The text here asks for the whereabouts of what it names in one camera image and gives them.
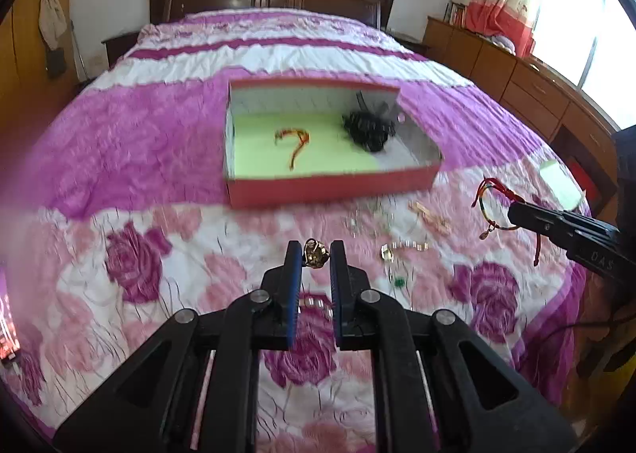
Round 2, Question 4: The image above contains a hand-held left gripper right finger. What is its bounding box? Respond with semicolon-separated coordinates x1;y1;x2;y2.
329;240;580;453

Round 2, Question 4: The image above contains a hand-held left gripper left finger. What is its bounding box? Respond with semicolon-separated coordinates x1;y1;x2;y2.
52;240;304;453

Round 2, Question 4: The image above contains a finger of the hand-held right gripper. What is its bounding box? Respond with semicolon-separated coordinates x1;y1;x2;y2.
507;202;622;280

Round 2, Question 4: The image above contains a gold ring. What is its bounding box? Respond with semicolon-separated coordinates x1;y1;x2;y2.
303;237;330;270

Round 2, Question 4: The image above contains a silver chain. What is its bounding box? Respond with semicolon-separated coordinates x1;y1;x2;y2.
347;206;394;238

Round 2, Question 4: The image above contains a multicoloured braided bracelet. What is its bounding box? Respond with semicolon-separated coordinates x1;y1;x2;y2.
471;177;545;267

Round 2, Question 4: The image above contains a red cardboard box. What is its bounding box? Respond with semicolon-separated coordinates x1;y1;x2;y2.
225;78;444;209

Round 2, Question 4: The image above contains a pink gold hair clip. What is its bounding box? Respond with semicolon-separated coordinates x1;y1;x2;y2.
408;200;453;236

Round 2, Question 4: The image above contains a pale green paper sheet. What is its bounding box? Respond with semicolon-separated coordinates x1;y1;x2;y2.
539;159;585;209

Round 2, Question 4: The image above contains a black hair clip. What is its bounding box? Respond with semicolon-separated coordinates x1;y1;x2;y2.
340;91;398;154

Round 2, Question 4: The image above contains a long wooden cabinet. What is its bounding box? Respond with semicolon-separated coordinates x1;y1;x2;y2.
424;16;623;161

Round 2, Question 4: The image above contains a window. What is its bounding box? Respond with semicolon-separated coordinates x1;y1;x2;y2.
531;0;636;130

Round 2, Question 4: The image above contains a dark wooden nightstand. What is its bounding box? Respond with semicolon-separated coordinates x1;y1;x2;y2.
392;30;431;56
101;30;143;69

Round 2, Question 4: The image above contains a row of books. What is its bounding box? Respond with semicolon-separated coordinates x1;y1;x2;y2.
443;0;468;27

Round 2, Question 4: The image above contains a thin leaning rod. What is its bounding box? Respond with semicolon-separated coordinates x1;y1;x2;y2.
72;20;86;82

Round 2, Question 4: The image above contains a dark hanging bag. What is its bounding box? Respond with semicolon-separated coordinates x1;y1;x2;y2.
46;48;67;79

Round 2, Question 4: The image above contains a brown wooden wardrobe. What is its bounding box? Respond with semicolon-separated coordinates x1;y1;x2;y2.
0;0;86;136

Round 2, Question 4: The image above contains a hanging beige cloth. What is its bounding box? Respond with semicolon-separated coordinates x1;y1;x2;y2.
40;0;68;51

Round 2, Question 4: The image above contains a black cable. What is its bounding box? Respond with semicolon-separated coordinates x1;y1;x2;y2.
534;318;636;350

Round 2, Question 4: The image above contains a red string bracelet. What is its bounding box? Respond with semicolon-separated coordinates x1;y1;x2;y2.
273;127;312;171

